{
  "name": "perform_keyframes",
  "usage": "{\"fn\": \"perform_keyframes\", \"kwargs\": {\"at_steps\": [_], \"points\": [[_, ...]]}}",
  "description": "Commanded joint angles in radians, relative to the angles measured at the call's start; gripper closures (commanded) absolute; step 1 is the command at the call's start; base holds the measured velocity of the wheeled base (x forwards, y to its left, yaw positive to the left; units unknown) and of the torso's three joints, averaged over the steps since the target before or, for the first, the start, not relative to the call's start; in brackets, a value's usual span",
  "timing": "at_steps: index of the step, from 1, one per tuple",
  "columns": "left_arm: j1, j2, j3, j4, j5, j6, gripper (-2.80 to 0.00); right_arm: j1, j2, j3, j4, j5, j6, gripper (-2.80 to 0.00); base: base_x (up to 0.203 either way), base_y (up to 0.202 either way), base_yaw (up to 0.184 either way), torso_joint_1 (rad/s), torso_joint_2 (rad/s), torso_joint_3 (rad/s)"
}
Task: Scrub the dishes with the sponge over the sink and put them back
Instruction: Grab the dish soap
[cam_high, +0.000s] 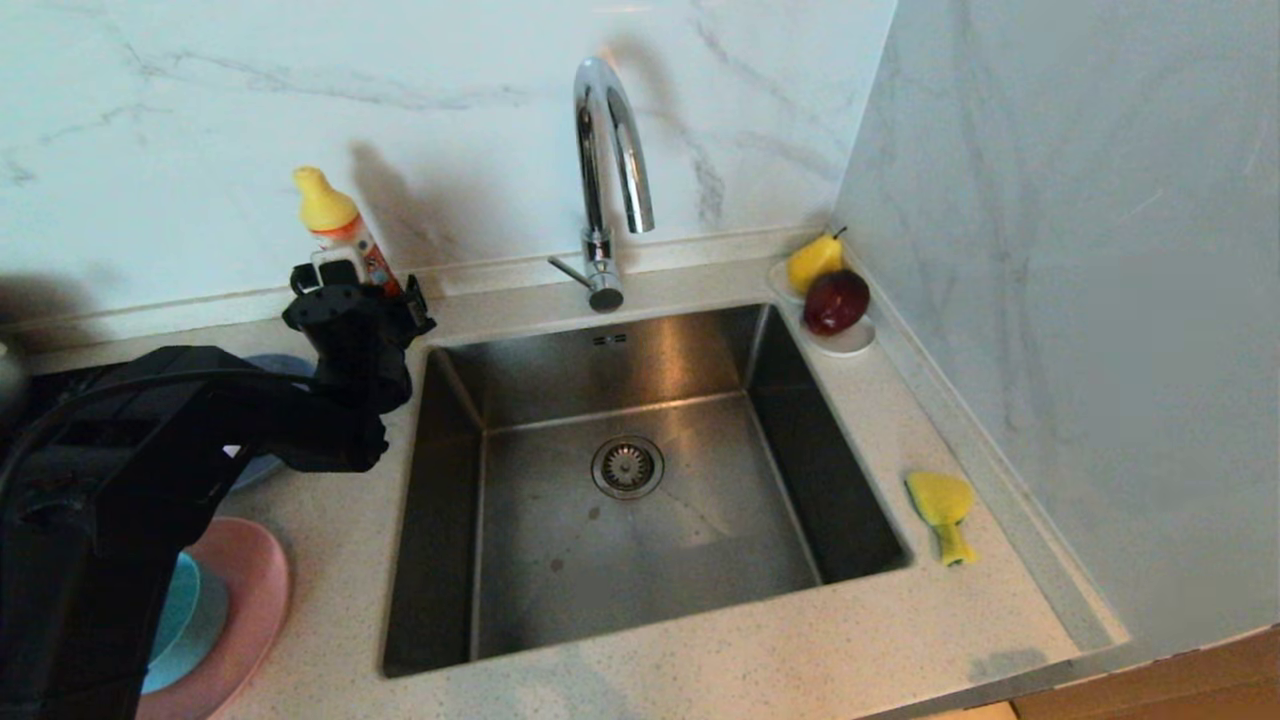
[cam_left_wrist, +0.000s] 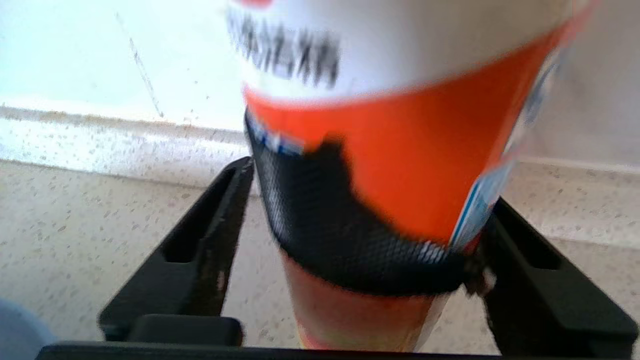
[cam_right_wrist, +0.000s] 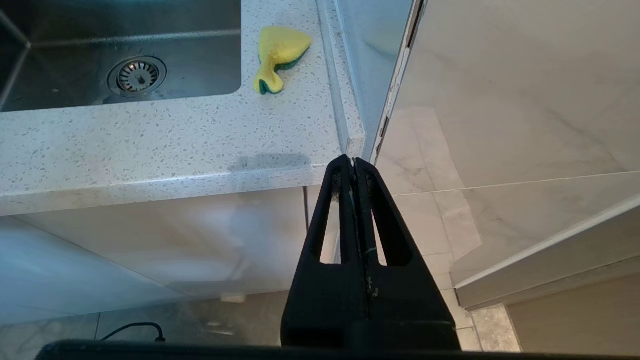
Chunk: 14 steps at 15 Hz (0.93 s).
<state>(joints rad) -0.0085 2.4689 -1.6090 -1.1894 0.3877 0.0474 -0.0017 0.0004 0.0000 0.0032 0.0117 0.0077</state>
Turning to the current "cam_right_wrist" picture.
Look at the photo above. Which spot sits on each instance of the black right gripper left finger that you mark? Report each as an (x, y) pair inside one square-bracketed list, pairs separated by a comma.
[(320, 310)]

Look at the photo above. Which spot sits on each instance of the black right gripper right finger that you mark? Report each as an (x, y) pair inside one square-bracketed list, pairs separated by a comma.
[(410, 310)]

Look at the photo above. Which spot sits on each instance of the yellow green sponge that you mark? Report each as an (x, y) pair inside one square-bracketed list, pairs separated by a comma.
[(280, 50)]

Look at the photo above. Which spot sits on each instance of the stainless steel sink basin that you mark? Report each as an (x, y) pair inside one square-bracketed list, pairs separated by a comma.
[(150, 30)]

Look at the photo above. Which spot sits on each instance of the round metal drain strainer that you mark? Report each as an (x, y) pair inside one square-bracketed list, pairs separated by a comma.
[(136, 76)]

